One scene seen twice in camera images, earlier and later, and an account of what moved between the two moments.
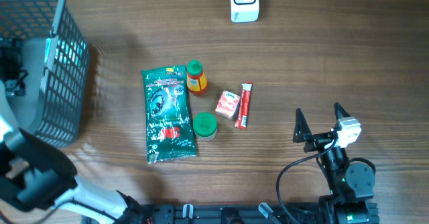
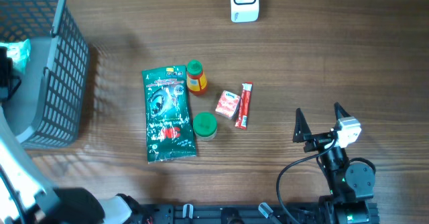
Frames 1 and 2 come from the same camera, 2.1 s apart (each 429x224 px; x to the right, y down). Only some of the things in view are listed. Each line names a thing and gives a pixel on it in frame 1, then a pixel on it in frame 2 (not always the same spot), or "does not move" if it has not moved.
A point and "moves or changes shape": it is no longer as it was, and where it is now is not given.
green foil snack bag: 169,125 does not move
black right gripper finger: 301,127 does not move
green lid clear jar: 205,125 does not move
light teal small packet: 66,51 moves or changes shape
